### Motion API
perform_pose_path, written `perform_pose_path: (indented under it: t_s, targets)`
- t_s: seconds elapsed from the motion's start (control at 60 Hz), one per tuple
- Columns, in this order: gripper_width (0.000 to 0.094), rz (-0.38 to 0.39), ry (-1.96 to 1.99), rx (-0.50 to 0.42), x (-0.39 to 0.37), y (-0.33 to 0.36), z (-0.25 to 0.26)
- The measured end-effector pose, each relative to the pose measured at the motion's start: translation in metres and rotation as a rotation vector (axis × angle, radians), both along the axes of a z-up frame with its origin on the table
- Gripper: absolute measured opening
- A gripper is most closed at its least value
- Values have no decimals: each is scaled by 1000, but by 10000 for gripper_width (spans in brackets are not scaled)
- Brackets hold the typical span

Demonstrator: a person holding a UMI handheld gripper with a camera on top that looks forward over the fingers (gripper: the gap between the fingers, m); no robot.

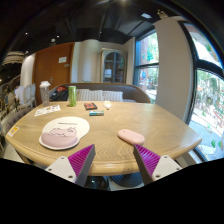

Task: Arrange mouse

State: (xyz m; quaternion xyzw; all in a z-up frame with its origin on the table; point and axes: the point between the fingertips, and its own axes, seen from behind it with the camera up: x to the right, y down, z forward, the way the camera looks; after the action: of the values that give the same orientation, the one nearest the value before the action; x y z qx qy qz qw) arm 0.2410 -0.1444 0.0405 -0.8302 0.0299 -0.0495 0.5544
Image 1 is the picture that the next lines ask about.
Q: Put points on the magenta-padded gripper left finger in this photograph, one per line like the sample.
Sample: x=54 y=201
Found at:
x=68 y=167

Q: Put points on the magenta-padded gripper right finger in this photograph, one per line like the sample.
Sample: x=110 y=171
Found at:
x=160 y=166

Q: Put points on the pink computer mouse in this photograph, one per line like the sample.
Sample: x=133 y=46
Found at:
x=130 y=136

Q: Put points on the white pink cat mouse pad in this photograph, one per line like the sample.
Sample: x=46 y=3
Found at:
x=66 y=128

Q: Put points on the white printed paper sheet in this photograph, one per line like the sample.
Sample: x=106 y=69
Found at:
x=47 y=110

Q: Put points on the small teal box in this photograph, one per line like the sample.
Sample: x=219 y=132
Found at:
x=96 y=113

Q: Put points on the small black red box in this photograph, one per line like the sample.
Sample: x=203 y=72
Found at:
x=90 y=106

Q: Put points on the yellow sticker label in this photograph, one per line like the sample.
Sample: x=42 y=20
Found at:
x=13 y=131

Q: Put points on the green drink bottle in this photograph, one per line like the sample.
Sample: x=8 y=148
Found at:
x=72 y=96

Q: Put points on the black backpack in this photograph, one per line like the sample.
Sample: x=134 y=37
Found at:
x=60 y=94

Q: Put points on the small white object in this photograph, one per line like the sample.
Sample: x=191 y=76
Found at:
x=107 y=104

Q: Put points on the wide striped cushion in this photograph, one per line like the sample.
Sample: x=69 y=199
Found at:
x=90 y=95

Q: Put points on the clear bottle with white lid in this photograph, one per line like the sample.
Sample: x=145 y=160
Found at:
x=45 y=95

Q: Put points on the brown curved sofa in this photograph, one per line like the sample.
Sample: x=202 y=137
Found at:
x=133 y=93

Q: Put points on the group of white chairs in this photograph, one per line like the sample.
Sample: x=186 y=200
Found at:
x=26 y=95

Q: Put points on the small striped cushion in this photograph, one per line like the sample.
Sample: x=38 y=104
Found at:
x=113 y=96

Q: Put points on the wooden door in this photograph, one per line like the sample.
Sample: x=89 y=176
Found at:
x=50 y=70

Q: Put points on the white paper sign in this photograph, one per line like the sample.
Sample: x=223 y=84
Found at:
x=62 y=60

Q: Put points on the arched glass cabinet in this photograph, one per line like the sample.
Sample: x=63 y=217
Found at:
x=114 y=66

